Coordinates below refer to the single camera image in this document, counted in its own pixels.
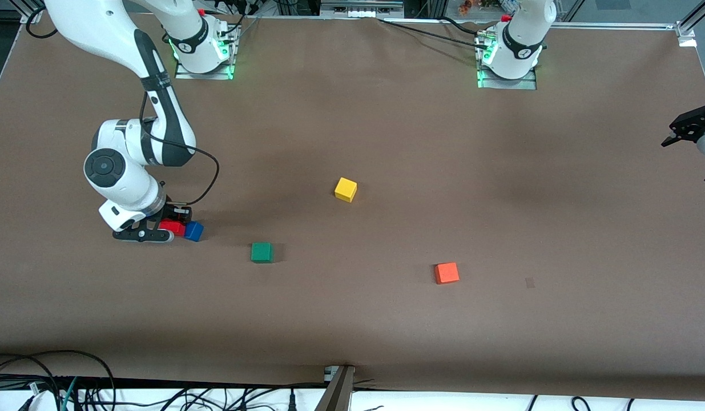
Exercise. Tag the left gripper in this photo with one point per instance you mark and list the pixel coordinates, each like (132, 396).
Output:
(690, 124)

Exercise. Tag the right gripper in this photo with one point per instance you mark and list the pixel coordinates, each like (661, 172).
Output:
(173, 212)

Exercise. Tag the red cube block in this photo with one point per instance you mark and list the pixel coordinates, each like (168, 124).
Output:
(175, 229)

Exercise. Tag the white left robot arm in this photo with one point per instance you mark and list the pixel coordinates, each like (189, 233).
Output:
(520, 40)

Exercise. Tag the blue cube block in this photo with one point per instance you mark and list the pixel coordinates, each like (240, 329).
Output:
(194, 231)

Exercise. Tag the green cube block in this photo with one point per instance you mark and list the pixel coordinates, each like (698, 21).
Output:
(261, 252)

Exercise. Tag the yellow cube block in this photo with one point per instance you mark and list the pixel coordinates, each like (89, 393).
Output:
(345, 189)

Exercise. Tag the orange cube block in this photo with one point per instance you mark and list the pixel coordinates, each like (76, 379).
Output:
(446, 273)

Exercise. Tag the aluminium profile bar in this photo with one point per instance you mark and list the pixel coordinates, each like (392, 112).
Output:
(336, 391)

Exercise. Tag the grey power strip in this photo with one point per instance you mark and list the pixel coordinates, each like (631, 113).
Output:
(361, 8)

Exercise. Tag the aluminium frame corner bracket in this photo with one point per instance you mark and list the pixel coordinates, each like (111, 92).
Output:
(30, 15)
(692, 28)

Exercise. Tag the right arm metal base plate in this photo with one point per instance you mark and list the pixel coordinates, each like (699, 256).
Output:
(184, 74)

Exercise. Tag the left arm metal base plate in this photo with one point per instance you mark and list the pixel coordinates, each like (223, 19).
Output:
(523, 83)

